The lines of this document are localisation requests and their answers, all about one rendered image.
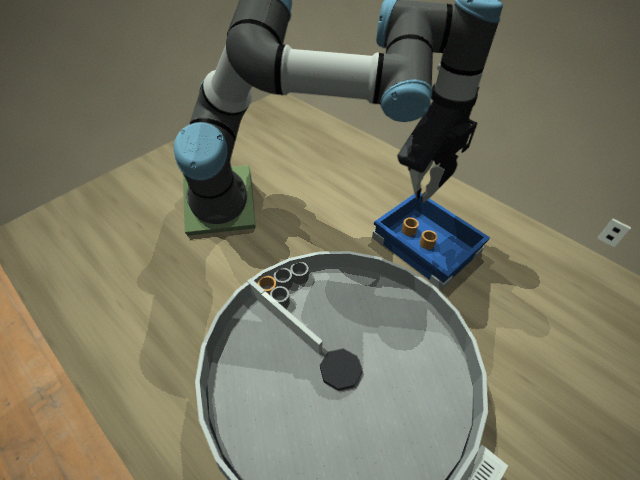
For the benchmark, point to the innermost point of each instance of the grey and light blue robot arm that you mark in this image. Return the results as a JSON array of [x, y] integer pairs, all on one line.
[[401, 80]]

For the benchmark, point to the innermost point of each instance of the bronze bushing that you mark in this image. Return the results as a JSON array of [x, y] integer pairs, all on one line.
[[411, 229], [267, 281], [428, 239]]

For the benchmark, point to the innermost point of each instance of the grey metal bushing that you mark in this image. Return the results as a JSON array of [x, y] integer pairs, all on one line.
[[283, 273], [281, 291], [299, 278]]

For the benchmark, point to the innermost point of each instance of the blue crate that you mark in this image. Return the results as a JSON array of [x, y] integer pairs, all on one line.
[[455, 238]]

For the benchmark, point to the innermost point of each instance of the grey round turntable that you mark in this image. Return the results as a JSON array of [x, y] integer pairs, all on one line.
[[392, 393]]

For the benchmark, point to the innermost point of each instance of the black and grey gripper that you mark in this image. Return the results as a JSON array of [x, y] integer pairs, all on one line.
[[440, 173]]

